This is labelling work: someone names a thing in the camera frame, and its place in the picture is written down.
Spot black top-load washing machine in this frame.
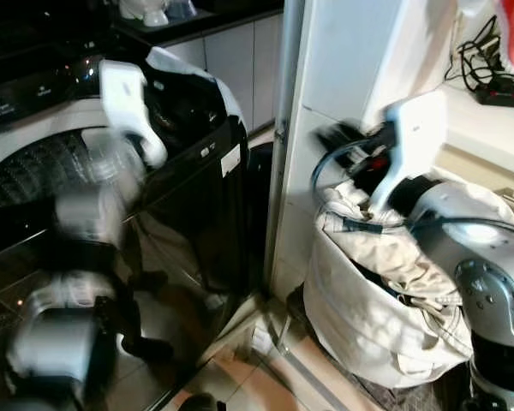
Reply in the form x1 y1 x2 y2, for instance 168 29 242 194
0 47 251 411

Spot white ceramic item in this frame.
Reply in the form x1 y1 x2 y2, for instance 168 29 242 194
120 0 198 28

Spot cream counter cabinet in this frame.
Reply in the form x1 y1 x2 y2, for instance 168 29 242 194
435 77 514 225

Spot black power strip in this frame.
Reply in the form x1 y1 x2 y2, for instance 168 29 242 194
475 79 514 109

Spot beige fabric laundry bag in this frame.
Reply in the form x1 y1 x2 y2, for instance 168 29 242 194
303 168 514 390

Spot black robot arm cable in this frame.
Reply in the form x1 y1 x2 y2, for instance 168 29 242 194
310 139 514 242

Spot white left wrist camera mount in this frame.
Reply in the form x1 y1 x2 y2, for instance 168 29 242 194
99 60 169 169

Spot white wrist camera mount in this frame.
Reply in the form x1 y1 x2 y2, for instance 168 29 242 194
367 89 449 215
99 60 169 169

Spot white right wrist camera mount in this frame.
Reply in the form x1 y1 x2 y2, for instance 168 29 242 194
367 89 449 215

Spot grey metal door frame post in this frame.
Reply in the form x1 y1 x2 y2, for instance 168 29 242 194
264 0 308 296

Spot tangled black power cables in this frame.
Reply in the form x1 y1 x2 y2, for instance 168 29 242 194
449 15 508 92

